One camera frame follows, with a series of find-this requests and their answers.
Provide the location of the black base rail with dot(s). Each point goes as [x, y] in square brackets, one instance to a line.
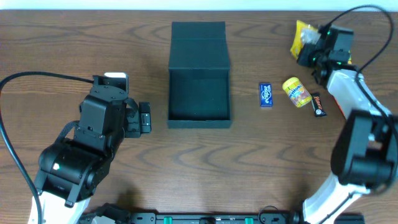
[111, 214]

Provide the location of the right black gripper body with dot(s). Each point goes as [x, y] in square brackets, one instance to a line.
[306, 54]

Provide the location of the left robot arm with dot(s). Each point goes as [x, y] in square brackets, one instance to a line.
[80, 158]

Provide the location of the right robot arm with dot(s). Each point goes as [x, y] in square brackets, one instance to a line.
[364, 157]

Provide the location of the black gift box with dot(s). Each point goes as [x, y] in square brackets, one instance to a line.
[199, 85]

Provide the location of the yellow Hacks candy bag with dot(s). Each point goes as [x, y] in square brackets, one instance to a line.
[305, 34]

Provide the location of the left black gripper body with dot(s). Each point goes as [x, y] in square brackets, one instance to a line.
[144, 118]

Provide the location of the yellow Mentos gum bottle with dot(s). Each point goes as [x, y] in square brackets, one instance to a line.
[296, 91]

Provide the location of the blue Eclipse mint tin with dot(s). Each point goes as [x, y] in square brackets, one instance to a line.
[265, 95]

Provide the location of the red Hello Panda box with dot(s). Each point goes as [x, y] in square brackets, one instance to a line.
[339, 107]

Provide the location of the black Mars chocolate bar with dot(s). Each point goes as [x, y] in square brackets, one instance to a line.
[317, 105]

